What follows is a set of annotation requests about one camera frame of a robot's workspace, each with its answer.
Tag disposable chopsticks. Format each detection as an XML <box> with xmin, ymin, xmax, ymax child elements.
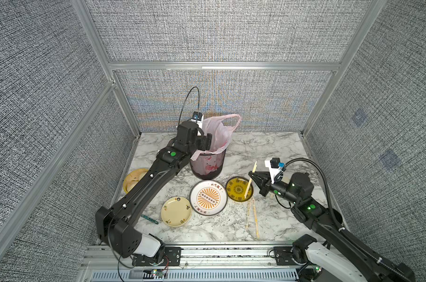
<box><xmin>251</xmin><ymin>197</ymin><xmax>260</xmax><ymax>240</ymax></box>
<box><xmin>245</xmin><ymin>199</ymin><xmax>251</xmax><ymax>230</ymax></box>
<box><xmin>244</xmin><ymin>161</ymin><xmax>257</xmax><ymax>199</ymax></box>

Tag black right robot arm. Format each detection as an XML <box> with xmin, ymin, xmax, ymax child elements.
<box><xmin>249</xmin><ymin>172</ymin><xmax>416</xmax><ymax>282</ymax></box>

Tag yellow bamboo steamer basket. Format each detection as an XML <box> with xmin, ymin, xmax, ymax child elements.
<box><xmin>122</xmin><ymin>168</ymin><xmax>148</xmax><ymax>194</ymax></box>

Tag small green object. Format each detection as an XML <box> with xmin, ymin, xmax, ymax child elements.
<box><xmin>141</xmin><ymin>215</ymin><xmax>159</xmax><ymax>224</ymax></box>

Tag yellow dark patterned small plate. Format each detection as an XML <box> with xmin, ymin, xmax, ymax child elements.
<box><xmin>226</xmin><ymin>177</ymin><xmax>254</xmax><ymax>202</ymax></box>

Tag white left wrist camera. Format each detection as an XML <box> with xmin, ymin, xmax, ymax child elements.
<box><xmin>190</xmin><ymin>112</ymin><xmax>204</xmax><ymax>128</ymax></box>

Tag black mesh trash bin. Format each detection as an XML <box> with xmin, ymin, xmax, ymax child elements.
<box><xmin>189</xmin><ymin>150</ymin><xmax>226</xmax><ymax>180</ymax></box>

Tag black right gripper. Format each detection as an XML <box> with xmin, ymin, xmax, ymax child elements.
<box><xmin>250</xmin><ymin>170</ymin><xmax>301</xmax><ymax>209</ymax></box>

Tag cream small plate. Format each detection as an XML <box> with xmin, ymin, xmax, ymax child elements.
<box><xmin>161</xmin><ymin>196</ymin><xmax>193</xmax><ymax>227</ymax></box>

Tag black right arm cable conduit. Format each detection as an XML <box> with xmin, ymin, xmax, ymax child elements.
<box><xmin>276</xmin><ymin>157</ymin><xmax>408</xmax><ymax>282</ymax></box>

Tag black round object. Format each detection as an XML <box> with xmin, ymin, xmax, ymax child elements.
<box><xmin>333</xmin><ymin>209</ymin><xmax>343</xmax><ymax>225</ymax></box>

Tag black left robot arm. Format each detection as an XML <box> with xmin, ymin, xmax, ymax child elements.
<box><xmin>95</xmin><ymin>121</ymin><xmax>213</xmax><ymax>263</ymax></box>

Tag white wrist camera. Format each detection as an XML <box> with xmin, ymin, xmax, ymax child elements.
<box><xmin>265</xmin><ymin>157</ymin><xmax>286</xmax><ymax>184</ymax></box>
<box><xmin>190</xmin><ymin>112</ymin><xmax>204</xmax><ymax>128</ymax></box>

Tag white plate with orange sunburst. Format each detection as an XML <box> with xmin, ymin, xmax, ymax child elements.
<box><xmin>189</xmin><ymin>180</ymin><xmax>229</xmax><ymax>216</ymax></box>

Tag pink plastic bin bag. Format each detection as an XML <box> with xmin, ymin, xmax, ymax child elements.
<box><xmin>191</xmin><ymin>114</ymin><xmax>242</xmax><ymax>161</ymax></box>

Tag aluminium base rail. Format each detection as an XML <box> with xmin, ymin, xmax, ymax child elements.
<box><xmin>76</xmin><ymin>242</ymin><xmax>336</xmax><ymax>282</ymax></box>

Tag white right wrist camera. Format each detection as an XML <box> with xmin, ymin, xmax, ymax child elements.
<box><xmin>265</xmin><ymin>157</ymin><xmax>286</xmax><ymax>184</ymax></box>

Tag aluminium enclosure frame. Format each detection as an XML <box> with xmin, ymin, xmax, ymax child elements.
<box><xmin>0</xmin><ymin>0</ymin><xmax>426</xmax><ymax>263</ymax></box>

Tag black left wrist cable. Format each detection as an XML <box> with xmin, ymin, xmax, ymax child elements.
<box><xmin>177</xmin><ymin>86</ymin><xmax>201</xmax><ymax>124</ymax></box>

